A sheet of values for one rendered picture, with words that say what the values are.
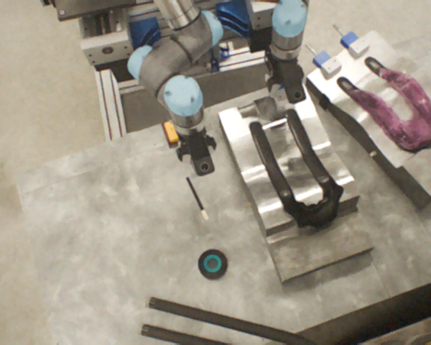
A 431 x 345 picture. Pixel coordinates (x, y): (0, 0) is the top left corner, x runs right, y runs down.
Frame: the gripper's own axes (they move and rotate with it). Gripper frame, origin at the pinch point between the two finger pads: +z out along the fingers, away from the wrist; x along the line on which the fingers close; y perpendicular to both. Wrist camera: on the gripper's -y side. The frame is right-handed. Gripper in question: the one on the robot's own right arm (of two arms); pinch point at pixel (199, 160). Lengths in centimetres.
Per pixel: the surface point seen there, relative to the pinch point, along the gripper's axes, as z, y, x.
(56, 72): 95, 105, 46
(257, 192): 3.6, -12.6, -11.8
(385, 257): 15, -39, -39
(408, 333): 16, -59, -37
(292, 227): 7.5, -23.8, -17.4
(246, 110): 8.6, 13.3, -18.2
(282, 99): 3.0, 10.1, -28.0
